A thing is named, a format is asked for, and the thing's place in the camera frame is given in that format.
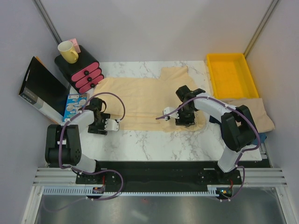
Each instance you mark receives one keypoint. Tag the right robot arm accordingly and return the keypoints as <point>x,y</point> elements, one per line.
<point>238,129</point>

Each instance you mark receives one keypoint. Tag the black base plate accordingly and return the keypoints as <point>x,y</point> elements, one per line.
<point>159,176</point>

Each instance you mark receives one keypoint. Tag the yellow ceramic mug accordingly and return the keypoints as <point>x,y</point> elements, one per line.
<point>68,52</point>

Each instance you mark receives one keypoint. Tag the left corner aluminium post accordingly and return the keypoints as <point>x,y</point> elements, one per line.
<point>47,20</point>

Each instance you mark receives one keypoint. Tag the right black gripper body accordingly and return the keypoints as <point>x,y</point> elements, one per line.
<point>184,112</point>

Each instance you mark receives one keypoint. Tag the cream yellow t shirt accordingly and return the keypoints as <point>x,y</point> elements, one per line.
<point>141,101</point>

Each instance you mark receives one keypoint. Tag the aluminium frame rail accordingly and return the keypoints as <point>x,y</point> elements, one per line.
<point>254,177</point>

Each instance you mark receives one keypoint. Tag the folded navy t shirt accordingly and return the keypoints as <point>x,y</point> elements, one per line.
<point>214,120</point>

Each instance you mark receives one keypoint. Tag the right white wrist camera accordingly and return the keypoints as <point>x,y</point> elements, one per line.
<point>170,112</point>

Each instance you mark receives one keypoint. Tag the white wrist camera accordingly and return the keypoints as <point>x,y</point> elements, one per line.
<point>170,112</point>
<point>111,125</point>

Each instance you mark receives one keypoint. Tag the blue picture book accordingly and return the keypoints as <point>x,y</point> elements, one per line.
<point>73,104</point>

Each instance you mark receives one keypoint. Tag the corner aluminium post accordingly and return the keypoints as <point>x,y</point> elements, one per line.
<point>261,26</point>
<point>47,20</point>

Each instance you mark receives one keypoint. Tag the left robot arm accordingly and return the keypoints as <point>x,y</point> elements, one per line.
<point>63,145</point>

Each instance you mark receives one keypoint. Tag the yellow plastic bin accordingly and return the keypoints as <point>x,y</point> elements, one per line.
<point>230,76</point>

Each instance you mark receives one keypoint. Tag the white cable duct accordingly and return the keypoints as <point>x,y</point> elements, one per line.
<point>73,191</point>
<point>228,190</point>

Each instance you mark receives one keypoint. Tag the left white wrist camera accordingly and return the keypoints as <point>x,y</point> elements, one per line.
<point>111,125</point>

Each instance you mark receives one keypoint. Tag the left white cable duct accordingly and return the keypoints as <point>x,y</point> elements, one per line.
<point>73,191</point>

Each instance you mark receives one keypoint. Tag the folded blue t shirt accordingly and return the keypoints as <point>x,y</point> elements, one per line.
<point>262,137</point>

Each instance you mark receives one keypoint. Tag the right corner aluminium post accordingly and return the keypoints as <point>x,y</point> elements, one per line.
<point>261,26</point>

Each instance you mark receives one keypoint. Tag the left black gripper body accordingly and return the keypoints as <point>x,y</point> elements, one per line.
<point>103,117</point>

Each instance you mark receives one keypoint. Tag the black pink drawer unit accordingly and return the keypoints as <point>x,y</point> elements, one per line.
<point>84,74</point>

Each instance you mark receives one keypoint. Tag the right white cable duct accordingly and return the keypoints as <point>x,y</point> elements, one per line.
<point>228,190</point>

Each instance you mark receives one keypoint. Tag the black cardboard box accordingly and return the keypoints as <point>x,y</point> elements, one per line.
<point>44,91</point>

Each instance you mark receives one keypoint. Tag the folded beige t shirt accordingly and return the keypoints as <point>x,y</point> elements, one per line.
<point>261,119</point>

